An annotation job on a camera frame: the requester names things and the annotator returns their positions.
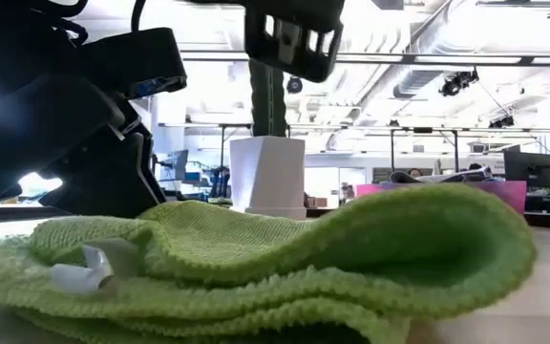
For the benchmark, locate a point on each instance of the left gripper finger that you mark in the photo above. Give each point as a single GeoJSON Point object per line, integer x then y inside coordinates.
{"type": "Point", "coordinates": [108, 181]}

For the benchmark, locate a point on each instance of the lime microfiber towel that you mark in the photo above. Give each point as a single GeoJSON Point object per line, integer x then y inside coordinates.
{"type": "Point", "coordinates": [256, 267]}

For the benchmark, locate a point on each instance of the pink plastic bin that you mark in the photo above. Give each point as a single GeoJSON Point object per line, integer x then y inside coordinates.
{"type": "Point", "coordinates": [509, 193]}

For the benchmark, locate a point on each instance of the green cactus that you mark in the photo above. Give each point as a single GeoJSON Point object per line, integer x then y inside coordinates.
{"type": "Point", "coordinates": [268, 100]}

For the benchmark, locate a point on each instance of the white faceted plant pot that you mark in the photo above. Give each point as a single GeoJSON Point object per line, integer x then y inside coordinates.
{"type": "Point", "coordinates": [268, 177]}

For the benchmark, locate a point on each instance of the person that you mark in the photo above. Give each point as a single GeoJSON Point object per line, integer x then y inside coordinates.
{"type": "Point", "coordinates": [415, 172]}

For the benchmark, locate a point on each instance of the black desktop monitor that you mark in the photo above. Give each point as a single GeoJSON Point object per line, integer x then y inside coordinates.
{"type": "Point", "coordinates": [528, 169]}

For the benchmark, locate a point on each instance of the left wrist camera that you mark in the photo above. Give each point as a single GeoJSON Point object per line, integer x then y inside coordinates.
{"type": "Point", "coordinates": [132, 62]}

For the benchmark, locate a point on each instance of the silver ventilation duct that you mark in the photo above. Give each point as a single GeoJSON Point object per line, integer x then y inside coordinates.
{"type": "Point", "coordinates": [423, 52]}

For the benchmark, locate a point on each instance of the black metal gantry frame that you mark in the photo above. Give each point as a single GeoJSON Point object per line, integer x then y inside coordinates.
{"type": "Point", "coordinates": [392, 153]}

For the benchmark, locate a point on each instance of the black ceiling camera cluster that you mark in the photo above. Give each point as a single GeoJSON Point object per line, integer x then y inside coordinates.
{"type": "Point", "coordinates": [456, 82]}

